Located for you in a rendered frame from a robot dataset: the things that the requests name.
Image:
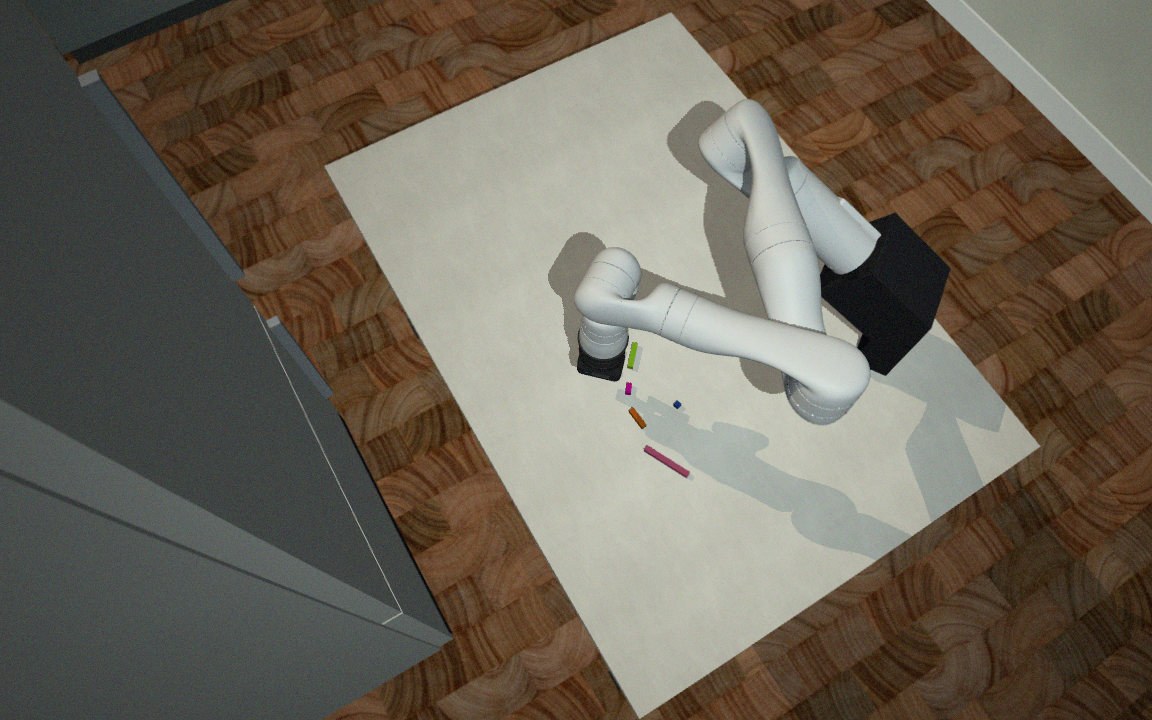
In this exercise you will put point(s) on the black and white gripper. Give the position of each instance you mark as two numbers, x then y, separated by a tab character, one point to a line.
603	361

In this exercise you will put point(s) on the pink rod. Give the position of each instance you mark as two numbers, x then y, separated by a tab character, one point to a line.
666	461

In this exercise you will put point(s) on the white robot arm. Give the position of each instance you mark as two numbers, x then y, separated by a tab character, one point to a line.
823	376

